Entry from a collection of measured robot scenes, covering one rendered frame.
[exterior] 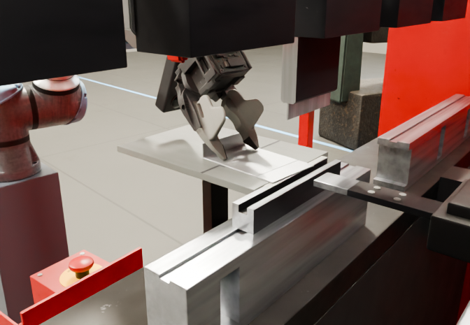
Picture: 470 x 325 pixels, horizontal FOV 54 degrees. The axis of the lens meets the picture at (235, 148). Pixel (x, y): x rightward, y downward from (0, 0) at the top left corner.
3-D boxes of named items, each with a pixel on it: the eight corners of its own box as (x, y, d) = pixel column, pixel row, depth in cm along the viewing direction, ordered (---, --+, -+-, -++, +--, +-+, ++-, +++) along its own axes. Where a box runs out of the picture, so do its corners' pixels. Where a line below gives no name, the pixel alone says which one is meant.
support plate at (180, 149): (198, 126, 84) (198, 121, 84) (328, 158, 68) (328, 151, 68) (117, 152, 71) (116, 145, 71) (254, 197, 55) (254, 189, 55)
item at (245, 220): (320, 175, 67) (322, 156, 66) (339, 180, 65) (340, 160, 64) (232, 226, 53) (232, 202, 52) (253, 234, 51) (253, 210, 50)
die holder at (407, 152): (450, 128, 125) (455, 93, 122) (474, 132, 121) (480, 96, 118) (372, 184, 88) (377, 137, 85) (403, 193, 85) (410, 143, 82)
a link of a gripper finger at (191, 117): (191, 126, 62) (176, 71, 65) (185, 131, 63) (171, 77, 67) (219, 127, 65) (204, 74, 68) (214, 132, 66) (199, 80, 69)
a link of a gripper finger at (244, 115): (275, 134, 64) (234, 82, 64) (251, 153, 69) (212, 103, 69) (287, 126, 66) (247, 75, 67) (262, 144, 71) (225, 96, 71)
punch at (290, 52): (322, 103, 62) (326, 31, 59) (336, 105, 61) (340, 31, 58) (280, 118, 55) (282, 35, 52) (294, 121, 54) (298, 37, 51)
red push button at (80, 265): (85, 269, 79) (83, 250, 78) (101, 277, 77) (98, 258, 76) (65, 280, 76) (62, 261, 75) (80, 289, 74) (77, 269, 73)
